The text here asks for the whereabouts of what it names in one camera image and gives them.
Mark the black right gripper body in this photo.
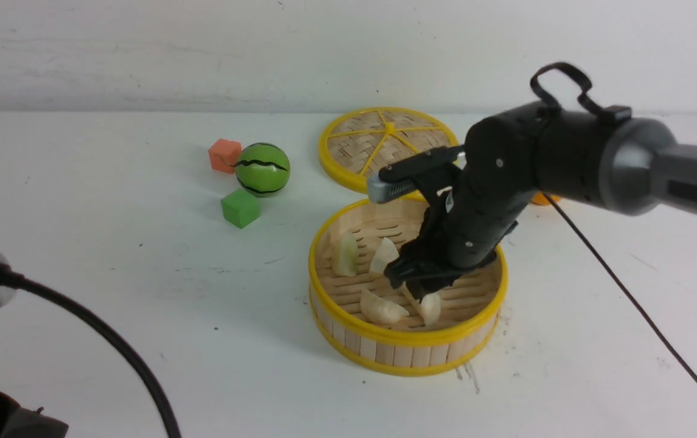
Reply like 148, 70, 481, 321
383, 182, 519, 299

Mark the white dumpling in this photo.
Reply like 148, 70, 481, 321
370, 237, 399, 275
401, 286, 442, 327
359, 289, 410, 325

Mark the pale green dumpling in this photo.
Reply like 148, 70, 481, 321
331, 232, 359, 277

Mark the grey right Piper robot arm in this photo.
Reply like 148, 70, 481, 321
367, 102, 697, 299

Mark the woven bamboo steamer lid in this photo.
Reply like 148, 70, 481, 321
318, 107, 459, 193

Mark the bamboo steamer tray yellow rim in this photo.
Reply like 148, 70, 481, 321
307, 198, 508, 377

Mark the orange yellow toy pear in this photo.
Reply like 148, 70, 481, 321
531, 192, 561, 207

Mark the green striped watermelon ball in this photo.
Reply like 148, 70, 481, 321
234, 142, 292, 197

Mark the green foam cube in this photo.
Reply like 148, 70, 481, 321
221, 188, 261, 228

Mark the orange foam cube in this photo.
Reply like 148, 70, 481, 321
208, 139, 243, 174

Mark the grey camera on right gripper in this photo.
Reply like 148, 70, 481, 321
366, 145, 466, 204

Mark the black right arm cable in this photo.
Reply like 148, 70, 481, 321
530, 61, 697, 436

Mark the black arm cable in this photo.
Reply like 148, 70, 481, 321
0, 268, 183, 438
530, 61, 697, 436

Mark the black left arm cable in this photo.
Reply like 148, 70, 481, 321
0, 268, 183, 438

